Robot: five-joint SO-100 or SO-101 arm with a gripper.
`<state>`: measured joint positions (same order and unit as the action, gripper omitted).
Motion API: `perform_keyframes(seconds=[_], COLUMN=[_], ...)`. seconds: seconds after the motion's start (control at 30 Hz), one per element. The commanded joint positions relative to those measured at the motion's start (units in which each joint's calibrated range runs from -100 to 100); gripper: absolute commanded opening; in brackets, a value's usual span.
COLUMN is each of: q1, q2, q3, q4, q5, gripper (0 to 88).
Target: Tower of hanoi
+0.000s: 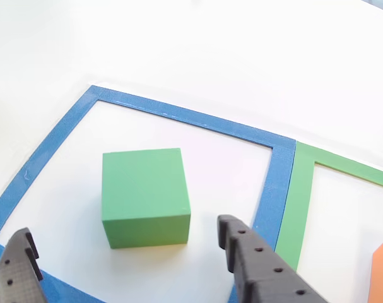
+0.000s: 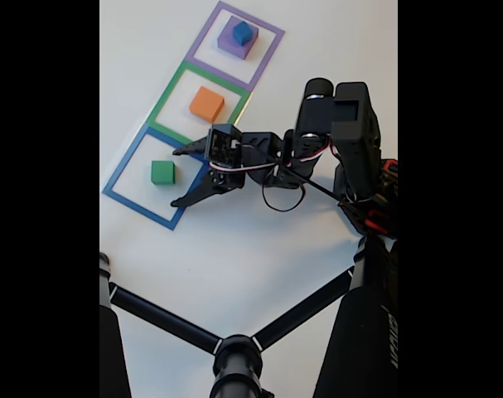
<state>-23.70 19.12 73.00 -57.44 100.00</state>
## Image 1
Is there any green cube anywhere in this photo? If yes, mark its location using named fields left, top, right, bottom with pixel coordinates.
left=101, top=147, right=192, bottom=250

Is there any green square frame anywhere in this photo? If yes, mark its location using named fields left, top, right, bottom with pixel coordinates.
left=274, top=141, right=383, bottom=272

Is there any blue square frame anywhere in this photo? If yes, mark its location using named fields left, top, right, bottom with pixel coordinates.
left=0, top=84, right=298, bottom=303

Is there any orange block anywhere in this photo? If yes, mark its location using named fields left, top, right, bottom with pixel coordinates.
left=367, top=232, right=383, bottom=303

